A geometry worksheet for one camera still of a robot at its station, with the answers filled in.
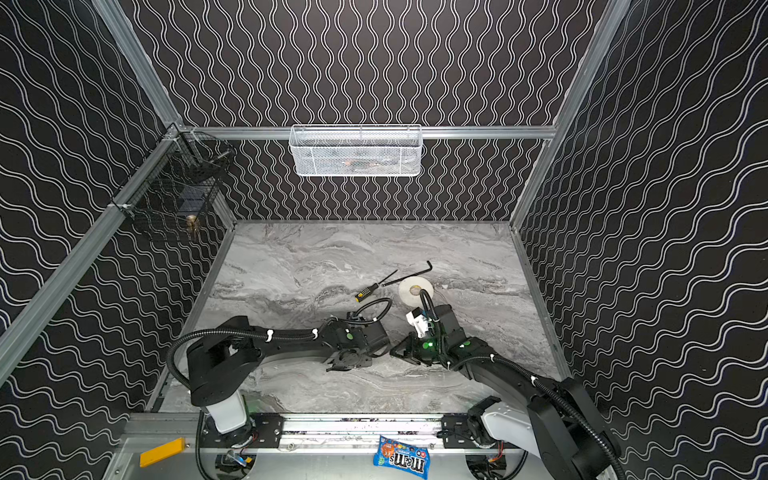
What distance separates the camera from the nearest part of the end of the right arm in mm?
685

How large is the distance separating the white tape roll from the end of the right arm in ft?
0.71

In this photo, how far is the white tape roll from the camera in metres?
1.00
